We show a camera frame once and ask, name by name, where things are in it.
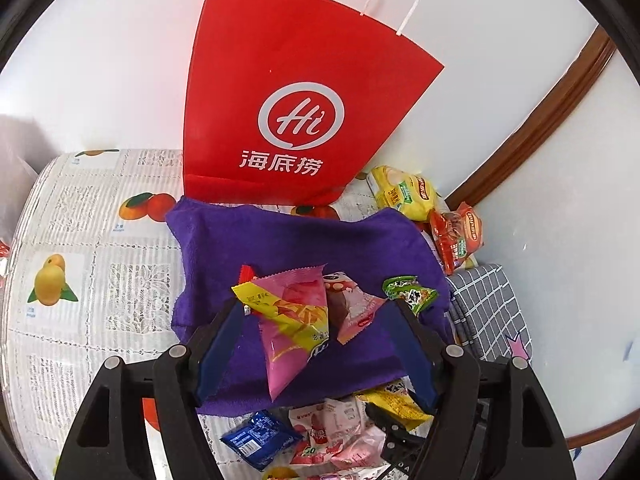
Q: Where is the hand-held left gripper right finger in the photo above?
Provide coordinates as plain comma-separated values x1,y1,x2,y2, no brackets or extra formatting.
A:
377,299,576,480

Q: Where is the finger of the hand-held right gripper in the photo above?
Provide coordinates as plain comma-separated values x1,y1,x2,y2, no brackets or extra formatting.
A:
382,430,431,480
365,402,408,433

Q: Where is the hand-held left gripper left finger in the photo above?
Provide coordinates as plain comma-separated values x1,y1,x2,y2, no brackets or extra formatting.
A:
55,297,246,480

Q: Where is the yellow snack packet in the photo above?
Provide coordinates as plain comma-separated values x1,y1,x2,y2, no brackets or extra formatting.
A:
356,381,435,431

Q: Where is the pale pink snack packet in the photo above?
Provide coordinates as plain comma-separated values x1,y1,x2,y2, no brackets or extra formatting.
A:
325,397,373,441

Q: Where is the green snack packet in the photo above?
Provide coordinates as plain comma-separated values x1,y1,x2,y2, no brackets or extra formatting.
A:
382,275,440,317

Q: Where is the pink mushroom snack packet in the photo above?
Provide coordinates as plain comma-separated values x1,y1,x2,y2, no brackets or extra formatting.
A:
322,271,388,345

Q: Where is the large pink snack bag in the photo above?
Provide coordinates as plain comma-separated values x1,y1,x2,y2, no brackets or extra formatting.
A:
231,264,333,402

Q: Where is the pink strawberry snack packet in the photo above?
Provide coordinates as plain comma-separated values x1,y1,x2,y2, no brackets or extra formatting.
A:
290,400,351,466

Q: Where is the small blue snack packet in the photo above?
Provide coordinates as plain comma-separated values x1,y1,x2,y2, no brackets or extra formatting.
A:
220,409,304,472

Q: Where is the grey checked cloth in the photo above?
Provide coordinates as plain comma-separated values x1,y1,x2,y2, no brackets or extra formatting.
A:
445,262,533,366

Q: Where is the purple towel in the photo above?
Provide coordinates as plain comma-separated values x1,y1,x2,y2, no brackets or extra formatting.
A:
165,196,453,416

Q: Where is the orange chips bag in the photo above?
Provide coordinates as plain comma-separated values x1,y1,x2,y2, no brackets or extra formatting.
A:
427,201,485,275

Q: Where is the fruit print tablecloth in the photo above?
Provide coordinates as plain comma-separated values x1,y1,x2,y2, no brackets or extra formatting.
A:
0,148,481,480

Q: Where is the yellow chips bag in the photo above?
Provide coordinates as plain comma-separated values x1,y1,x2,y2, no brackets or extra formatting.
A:
366,165,443,221

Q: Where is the red paper bag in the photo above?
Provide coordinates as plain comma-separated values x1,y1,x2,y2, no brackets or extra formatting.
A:
181,0,446,206

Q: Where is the white plastic bag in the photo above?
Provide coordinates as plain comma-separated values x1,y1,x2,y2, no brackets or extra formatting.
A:
0,114,40,281

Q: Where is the brown wooden door frame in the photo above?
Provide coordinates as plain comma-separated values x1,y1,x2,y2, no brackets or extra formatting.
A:
445,25,618,208

